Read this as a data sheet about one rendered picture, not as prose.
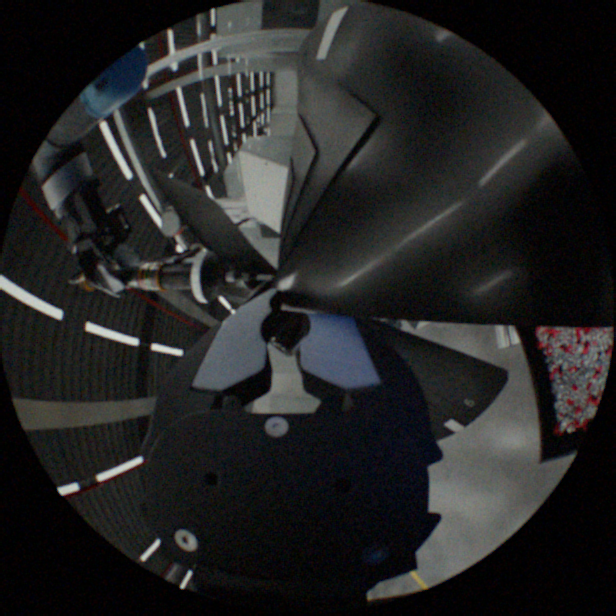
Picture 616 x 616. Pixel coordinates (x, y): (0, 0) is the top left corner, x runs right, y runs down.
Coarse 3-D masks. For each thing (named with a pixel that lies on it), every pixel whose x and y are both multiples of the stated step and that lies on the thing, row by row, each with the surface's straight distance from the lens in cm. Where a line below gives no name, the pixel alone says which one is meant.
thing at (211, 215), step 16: (160, 176) 37; (176, 192) 37; (192, 192) 44; (176, 208) 33; (192, 208) 37; (208, 208) 42; (192, 224) 32; (208, 224) 36; (224, 224) 40; (208, 240) 32; (224, 240) 35; (240, 240) 38; (224, 256) 32
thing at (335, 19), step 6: (336, 12) 12; (342, 12) 11; (336, 18) 11; (330, 24) 11; (336, 24) 11; (330, 30) 11; (324, 36) 12; (330, 36) 10; (324, 42) 11; (330, 42) 10; (324, 48) 11; (318, 54) 11; (324, 54) 10
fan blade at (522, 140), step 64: (320, 64) 10; (384, 64) 6; (448, 64) 4; (320, 128) 7; (384, 128) 4; (448, 128) 4; (512, 128) 3; (320, 192) 6; (384, 192) 4; (448, 192) 3; (512, 192) 3; (576, 192) 3; (320, 256) 6; (384, 256) 4; (448, 256) 3; (512, 256) 3; (576, 256) 3; (448, 320) 4; (512, 320) 3; (576, 320) 3
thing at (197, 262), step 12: (204, 252) 26; (180, 264) 31; (192, 264) 30; (204, 264) 25; (216, 264) 29; (192, 276) 24; (204, 276) 25; (204, 288) 25; (216, 288) 29; (204, 300) 26
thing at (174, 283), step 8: (160, 272) 30; (168, 272) 29; (176, 272) 28; (184, 272) 27; (208, 272) 26; (216, 272) 25; (224, 272) 25; (160, 280) 30; (168, 280) 29; (176, 280) 28; (184, 280) 27; (208, 280) 26; (216, 280) 25; (224, 280) 25; (168, 288) 30; (176, 288) 29; (184, 288) 28
